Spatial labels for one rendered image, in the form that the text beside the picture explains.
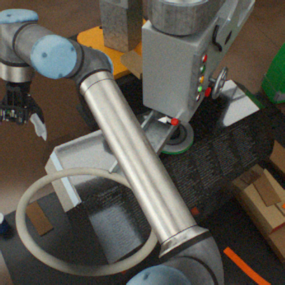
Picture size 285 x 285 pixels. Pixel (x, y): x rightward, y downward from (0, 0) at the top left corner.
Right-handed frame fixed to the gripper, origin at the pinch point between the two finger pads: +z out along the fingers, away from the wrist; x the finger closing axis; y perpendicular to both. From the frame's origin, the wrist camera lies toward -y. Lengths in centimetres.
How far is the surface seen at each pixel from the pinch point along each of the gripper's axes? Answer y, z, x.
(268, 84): -188, 50, 162
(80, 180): -45, 53, 18
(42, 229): -83, 133, -4
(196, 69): -30, -16, 54
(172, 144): -57, 34, 59
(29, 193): -6.6, 28.0, 1.7
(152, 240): 10, 28, 44
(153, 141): -39, 22, 47
